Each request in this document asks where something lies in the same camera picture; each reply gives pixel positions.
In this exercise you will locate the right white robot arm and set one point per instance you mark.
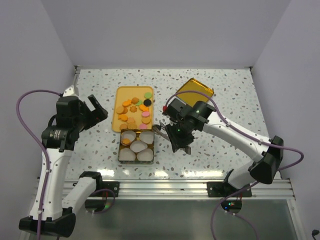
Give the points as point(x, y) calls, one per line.
point(265, 153)

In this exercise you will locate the orange round cookie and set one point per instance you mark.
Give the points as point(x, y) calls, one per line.
point(146, 120)

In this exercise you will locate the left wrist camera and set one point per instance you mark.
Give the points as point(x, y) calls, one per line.
point(71, 91)

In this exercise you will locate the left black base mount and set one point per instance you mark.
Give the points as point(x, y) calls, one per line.
point(110, 187)

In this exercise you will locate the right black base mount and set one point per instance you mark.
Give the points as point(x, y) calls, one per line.
point(219, 189)

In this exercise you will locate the white paper cup bottom left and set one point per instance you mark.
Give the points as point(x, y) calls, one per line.
point(126, 155)

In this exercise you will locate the yellow plastic tray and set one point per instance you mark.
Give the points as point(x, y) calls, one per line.
point(128, 108)

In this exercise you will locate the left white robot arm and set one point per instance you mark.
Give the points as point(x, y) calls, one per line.
point(52, 214)

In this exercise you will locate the white paper cup centre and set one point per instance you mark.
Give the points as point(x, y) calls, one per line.
point(138, 146)

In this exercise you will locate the white paper cup bottom right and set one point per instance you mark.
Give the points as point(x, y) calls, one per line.
point(145, 155)

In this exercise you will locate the green round cookie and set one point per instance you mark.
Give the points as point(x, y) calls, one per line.
point(148, 95)

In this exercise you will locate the green gold cookie tin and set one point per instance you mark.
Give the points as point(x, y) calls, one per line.
point(136, 162)

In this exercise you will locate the white paper cup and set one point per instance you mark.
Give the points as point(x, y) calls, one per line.
point(128, 134)
point(145, 155)
point(147, 137)
point(138, 146)
point(126, 155)

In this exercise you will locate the white paper cup top left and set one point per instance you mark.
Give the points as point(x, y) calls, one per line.
point(128, 134)

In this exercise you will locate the orange flower cookie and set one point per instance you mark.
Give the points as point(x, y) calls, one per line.
point(125, 141)

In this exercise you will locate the white paper cup top right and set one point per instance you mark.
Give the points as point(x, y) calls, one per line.
point(147, 137)

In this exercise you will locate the aluminium rail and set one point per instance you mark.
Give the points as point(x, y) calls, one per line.
point(193, 190)

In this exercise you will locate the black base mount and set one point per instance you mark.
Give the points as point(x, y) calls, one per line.
point(219, 189)
point(110, 187)

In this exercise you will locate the pink round cookie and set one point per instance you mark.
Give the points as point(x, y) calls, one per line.
point(143, 126)
point(145, 114)

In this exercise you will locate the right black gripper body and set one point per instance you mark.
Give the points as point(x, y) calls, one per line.
point(180, 134)

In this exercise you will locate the gold tin lid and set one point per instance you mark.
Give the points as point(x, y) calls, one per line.
point(194, 91)

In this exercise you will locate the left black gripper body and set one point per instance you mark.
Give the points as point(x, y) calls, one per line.
point(85, 119)

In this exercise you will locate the black sandwich cookie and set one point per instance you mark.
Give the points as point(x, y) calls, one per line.
point(147, 102)

